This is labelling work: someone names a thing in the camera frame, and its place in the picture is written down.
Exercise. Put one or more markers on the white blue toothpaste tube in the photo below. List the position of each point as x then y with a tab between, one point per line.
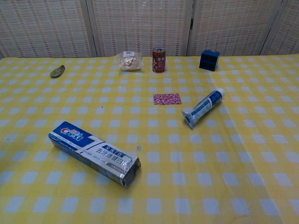
205	107

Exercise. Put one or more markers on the blue toothpaste box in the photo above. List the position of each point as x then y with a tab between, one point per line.
93	149

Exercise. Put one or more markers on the pink patterned card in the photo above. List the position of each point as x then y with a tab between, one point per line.
167	99

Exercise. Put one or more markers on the red drink can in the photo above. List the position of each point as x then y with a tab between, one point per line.
159	61

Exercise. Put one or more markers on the clear snack bag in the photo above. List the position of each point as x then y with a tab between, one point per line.
130	62

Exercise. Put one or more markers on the blue building block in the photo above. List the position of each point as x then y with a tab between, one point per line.
209	61

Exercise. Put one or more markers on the yellow checkered tablecloth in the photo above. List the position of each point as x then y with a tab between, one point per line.
210	163

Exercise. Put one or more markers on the woven folding screen panel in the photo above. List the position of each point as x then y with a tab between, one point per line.
287	35
233	25
44	25
140	23

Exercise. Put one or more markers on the green correction tape dispenser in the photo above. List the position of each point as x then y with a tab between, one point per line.
57	72

